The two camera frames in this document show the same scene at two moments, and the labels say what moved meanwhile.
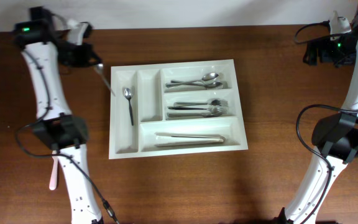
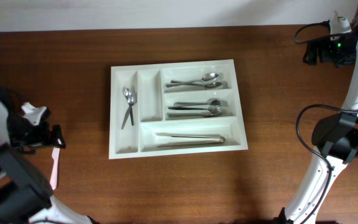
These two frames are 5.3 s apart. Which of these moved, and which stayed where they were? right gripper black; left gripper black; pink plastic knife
Moved: left gripper black
Stayed: right gripper black; pink plastic knife
